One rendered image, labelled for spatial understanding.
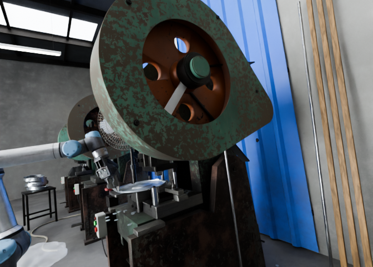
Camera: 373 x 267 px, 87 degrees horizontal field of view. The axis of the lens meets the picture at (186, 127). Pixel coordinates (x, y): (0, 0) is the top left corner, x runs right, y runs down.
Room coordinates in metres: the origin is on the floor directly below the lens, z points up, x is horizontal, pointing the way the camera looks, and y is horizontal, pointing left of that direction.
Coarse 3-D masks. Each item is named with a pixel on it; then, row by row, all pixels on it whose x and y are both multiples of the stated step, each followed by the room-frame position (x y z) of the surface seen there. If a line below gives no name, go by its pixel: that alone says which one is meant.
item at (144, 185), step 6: (144, 180) 1.34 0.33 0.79; (150, 180) 1.33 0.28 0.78; (156, 180) 1.32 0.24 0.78; (126, 186) 1.25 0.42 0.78; (132, 186) 1.19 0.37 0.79; (138, 186) 1.17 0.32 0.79; (144, 186) 1.15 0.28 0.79; (150, 186) 1.15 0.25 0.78; (156, 186) 1.13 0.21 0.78; (120, 192) 1.08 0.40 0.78; (126, 192) 1.06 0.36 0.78; (132, 192) 1.05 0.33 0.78
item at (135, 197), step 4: (112, 192) 1.12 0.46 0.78; (116, 192) 1.11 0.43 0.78; (136, 192) 1.10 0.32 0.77; (140, 192) 1.14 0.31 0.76; (144, 192) 1.15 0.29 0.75; (148, 192) 1.16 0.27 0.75; (116, 196) 1.04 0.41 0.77; (120, 196) 1.05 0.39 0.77; (132, 196) 1.18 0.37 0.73; (136, 196) 1.13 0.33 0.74; (140, 196) 1.14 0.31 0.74; (144, 196) 1.15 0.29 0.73; (148, 196) 1.16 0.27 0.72; (132, 200) 1.19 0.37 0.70; (136, 200) 1.13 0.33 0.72; (140, 200) 1.13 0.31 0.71; (144, 200) 1.15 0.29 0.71; (132, 204) 1.19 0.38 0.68; (136, 204) 1.14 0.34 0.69; (140, 204) 1.13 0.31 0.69; (136, 208) 1.13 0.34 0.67; (140, 208) 1.13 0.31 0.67
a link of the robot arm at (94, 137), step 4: (92, 132) 1.08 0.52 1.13; (96, 132) 1.09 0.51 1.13; (88, 136) 1.07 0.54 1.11; (92, 136) 1.07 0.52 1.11; (96, 136) 1.08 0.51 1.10; (100, 136) 1.12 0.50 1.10; (88, 140) 1.07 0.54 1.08; (92, 140) 1.07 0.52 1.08; (96, 140) 1.08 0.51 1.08; (100, 140) 1.10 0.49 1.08; (88, 144) 1.06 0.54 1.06; (92, 144) 1.07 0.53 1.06; (96, 144) 1.07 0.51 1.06; (100, 144) 1.09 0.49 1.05; (88, 148) 1.07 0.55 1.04; (92, 148) 1.07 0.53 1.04; (96, 148) 1.07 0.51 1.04; (92, 152) 1.10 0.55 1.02
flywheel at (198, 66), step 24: (168, 24) 0.91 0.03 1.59; (192, 24) 0.97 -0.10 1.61; (144, 48) 0.83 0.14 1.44; (168, 48) 0.90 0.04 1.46; (192, 48) 0.99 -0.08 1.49; (216, 48) 1.06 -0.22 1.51; (168, 72) 0.89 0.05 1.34; (192, 72) 0.82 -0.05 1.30; (216, 72) 1.08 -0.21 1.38; (168, 96) 0.88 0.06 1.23; (216, 96) 1.06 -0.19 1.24; (192, 120) 0.95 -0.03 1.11
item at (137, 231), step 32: (224, 160) 1.24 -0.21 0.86; (224, 192) 1.22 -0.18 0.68; (160, 224) 0.96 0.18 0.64; (192, 224) 1.07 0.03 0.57; (224, 224) 1.20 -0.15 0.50; (256, 224) 1.37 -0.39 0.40; (160, 256) 0.96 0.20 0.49; (192, 256) 1.06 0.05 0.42; (224, 256) 1.19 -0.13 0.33; (256, 256) 1.34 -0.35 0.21
